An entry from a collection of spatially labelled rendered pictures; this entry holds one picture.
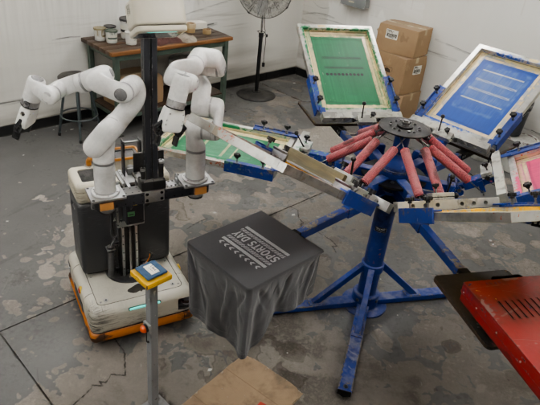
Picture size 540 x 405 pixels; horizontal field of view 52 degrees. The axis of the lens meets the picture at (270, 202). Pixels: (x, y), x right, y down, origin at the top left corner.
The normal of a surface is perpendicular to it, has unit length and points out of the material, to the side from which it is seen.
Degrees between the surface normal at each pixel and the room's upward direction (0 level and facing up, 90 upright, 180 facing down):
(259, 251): 0
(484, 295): 0
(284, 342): 0
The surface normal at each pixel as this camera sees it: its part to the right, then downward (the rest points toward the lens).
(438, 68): -0.72, 0.29
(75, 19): 0.69, 0.42
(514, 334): 0.10, -0.86
